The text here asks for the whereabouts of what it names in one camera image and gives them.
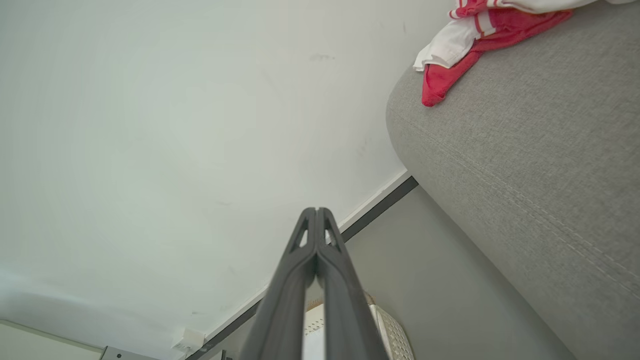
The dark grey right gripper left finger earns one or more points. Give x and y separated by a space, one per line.
280 310

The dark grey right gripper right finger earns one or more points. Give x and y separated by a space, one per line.
347 310

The red jersey with white stripes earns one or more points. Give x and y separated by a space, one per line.
450 45

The plain white garment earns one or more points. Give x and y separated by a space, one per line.
545 5

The white laundry basket brown rim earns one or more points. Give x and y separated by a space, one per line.
392 332

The grey metal base bar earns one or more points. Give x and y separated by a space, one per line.
127 354

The grey fabric sofa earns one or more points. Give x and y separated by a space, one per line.
540 175

